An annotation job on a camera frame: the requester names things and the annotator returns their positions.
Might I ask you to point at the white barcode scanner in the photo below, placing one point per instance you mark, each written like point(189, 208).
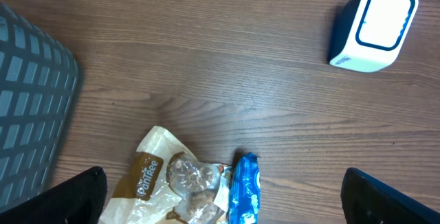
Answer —
point(368, 34)

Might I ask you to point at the beige Pantree snack bag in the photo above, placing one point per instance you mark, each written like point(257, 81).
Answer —
point(167, 184)

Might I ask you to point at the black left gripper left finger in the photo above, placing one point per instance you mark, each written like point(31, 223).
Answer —
point(79, 200)

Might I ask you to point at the grey plastic mesh basket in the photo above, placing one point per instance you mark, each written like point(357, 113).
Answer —
point(40, 84)

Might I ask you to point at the blue Oreo cookie pack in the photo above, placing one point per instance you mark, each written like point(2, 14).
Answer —
point(245, 191)

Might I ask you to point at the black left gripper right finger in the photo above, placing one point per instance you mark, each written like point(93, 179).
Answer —
point(368, 200)

